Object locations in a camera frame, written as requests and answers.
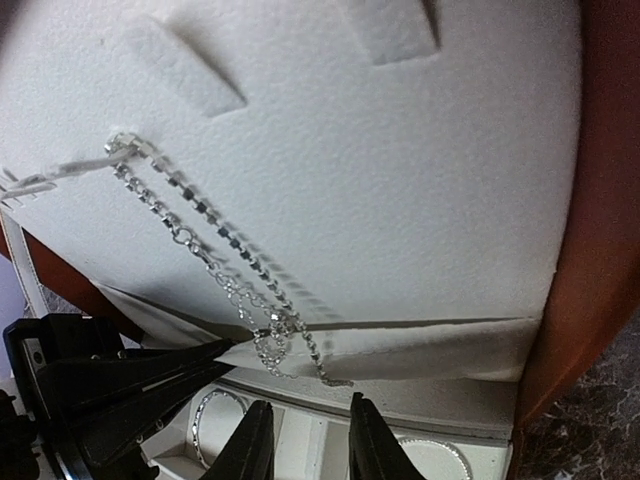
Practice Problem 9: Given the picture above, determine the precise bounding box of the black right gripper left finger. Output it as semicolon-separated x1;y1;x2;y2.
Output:
201;400;274;480

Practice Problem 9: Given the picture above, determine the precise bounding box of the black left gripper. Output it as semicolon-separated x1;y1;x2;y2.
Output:
3;314;235;479

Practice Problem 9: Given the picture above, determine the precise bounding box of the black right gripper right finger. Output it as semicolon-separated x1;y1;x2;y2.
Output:
349;393;425;480

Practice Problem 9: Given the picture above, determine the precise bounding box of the silver bangle bracelet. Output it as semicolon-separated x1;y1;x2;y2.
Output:
190;389;251;471

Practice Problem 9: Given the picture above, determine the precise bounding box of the silver chain necklace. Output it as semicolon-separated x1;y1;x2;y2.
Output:
102;130;355;389

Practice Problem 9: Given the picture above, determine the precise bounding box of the brown jewelry box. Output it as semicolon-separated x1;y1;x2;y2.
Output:
1;1;639;479

